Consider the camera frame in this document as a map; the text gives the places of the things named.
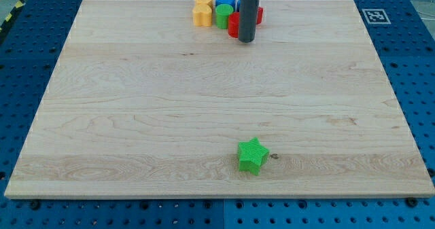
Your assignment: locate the red cylinder block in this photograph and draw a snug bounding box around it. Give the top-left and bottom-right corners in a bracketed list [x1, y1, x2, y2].
[227, 12, 239, 38]

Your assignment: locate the green star block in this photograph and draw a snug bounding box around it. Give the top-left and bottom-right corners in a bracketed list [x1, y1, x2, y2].
[237, 137, 269, 176]

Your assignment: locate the wooden board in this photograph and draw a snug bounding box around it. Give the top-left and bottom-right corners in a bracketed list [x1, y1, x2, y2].
[5, 0, 434, 199]

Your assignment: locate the yellow heart block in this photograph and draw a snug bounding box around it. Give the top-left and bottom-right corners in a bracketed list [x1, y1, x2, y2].
[192, 3, 213, 27]

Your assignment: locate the green cylinder block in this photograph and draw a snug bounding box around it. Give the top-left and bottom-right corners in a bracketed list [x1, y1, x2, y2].
[215, 3, 234, 29]

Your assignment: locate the red block behind rod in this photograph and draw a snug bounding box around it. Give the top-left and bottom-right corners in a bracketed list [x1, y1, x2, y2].
[256, 7, 264, 25]

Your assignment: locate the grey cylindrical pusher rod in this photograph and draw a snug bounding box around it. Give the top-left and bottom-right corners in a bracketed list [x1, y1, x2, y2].
[238, 0, 260, 43]

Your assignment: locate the fiducial marker tag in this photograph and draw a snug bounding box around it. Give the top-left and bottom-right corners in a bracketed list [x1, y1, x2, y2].
[362, 9, 391, 24]

